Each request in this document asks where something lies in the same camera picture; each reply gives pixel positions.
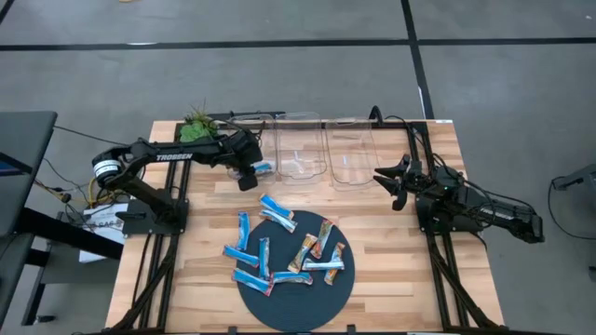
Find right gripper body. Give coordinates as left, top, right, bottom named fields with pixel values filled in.
left=392, top=155, right=437, bottom=211

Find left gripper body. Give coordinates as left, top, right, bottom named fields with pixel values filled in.
left=218, top=128, right=264, bottom=174

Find blue granola bar orange edge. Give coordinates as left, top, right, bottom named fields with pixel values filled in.
left=259, top=194, right=295, bottom=221

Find clear plastic bin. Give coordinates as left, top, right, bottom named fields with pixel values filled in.
left=324, top=115, right=381, bottom=192
left=275, top=111, right=328, bottom=181
left=226, top=113, right=279, bottom=183

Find blue granola bar red tips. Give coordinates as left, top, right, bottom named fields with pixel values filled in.
left=223, top=245, right=261, bottom=269
left=231, top=268, right=276, bottom=298

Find orange red granola bar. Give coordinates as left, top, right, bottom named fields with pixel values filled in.
left=309, top=219, right=335, bottom=261

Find round dark woven placemat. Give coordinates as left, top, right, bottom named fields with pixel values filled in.
left=236, top=209, right=357, bottom=332

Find green succulent in patterned pot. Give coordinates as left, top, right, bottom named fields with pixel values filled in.
left=179, top=100, right=220, bottom=143

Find white printed paper box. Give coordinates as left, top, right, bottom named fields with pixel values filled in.
left=77, top=202, right=130, bottom=264

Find grey stand foot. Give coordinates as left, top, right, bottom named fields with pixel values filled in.
left=551, top=162, right=596, bottom=192

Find black desk stand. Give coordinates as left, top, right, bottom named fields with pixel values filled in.
left=0, top=207, right=125, bottom=327

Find dark grey desk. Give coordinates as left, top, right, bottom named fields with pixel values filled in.
left=0, top=110, right=59, bottom=236

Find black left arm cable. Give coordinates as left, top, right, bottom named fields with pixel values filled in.
left=204, top=115, right=262, bottom=141

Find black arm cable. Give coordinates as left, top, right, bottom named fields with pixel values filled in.
left=204, top=115, right=262, bottom=141
left=370, top=105, right=494, bottom=229

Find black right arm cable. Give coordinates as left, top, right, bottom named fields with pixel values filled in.
left=370, top=105, right=494, bottom=229

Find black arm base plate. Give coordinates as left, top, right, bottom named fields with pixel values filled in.
left=415, top=194, right=484, bottom=235
left=121, top=198, right=190, bottom=236

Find black metal table frame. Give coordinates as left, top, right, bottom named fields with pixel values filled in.
left=88, top=111, right=508, bottom=335

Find yellow cable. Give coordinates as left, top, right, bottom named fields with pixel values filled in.
left=34, top=165, right=127, bottom=208

